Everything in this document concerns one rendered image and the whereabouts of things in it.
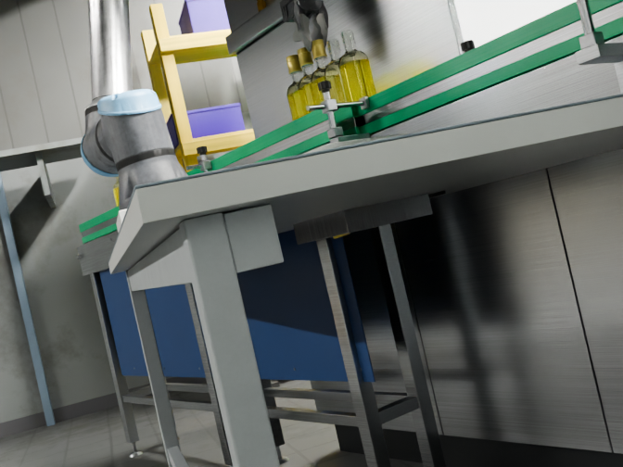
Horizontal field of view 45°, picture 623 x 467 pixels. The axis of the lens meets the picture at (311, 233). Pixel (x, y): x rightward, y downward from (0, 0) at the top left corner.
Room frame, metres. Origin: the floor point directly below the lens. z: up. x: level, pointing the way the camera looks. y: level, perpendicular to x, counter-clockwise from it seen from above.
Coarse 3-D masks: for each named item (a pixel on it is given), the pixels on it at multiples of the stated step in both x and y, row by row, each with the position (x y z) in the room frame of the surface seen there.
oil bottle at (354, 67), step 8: (344, 56) 1.76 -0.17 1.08; (352, 56) 1.74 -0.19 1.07; (360, 56) 1.75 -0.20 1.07; (344, 64) 1.76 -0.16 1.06; (352, 64) 1.74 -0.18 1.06; (360, 64) 1.75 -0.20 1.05; (368, 64) 1.76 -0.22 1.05; (344, 72) 1.76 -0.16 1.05; (352, 72) 1.74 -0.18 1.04; (360, 72) 1.74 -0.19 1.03; (368, 72) 1.76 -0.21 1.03; (344, 80) 1.77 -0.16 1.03; (352, 80) 1.74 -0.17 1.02; (360, 80) 1.74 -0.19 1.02; (368, 80) 1.75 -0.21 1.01; (344, 88) 1.77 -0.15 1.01; (352, 88) 1.75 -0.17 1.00; (360, 88) 1.74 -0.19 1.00; (368, 88) 1.75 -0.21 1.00; (352, 96) 1.75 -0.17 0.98; (360, 96) 1.74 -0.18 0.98; (368, 96) 1.75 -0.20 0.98
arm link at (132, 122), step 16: (112, 96) 1.40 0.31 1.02; (128, 96) 1.40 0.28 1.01; (144, 96) 1.41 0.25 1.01; (112, 112) 1.40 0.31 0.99; (128, 112) 1.39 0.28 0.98; (144, 112) 1.40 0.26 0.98; (160, 112) 1.44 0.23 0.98; (96, 128) 1.48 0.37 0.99; (112, 128) 1.40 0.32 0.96; (128, 128) 1.39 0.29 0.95; (144, 128) 1.40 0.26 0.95; (160, 128) 1.42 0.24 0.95; (112, 144) 1.41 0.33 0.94; (128, 144) 1.40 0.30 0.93; (144, 144) 1.40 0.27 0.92; (160, 144) 1.41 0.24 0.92; (112, 160) 1.49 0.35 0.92
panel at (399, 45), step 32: (352, 0) 1.91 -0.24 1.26; (384, 0) 1.82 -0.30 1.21; (416, 0) 1.74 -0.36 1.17; (448, 0) 1.67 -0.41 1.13; (352, 32) 1.94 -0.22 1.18; (384, 32) 1.84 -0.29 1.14; (416, 32) 1.76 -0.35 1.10; (448, 32) 1.68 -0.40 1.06; (384, 64) 1.87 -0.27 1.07; (416, 64) 1.78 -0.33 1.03
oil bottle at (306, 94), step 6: (306, 78) 1.89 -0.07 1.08; (300, 84) 1.90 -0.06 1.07; (306, 84) 1.89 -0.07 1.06; (300, 90) 1.91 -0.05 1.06; (306, 90) 1.89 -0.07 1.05; (300, 96) 1.91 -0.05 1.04; (306, 96) 1.89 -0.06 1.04; (312, 96) 1.88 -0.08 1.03; (306, 102) 1.90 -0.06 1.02; (312, 102) 1.88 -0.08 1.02; (306, 114) 1.91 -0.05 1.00
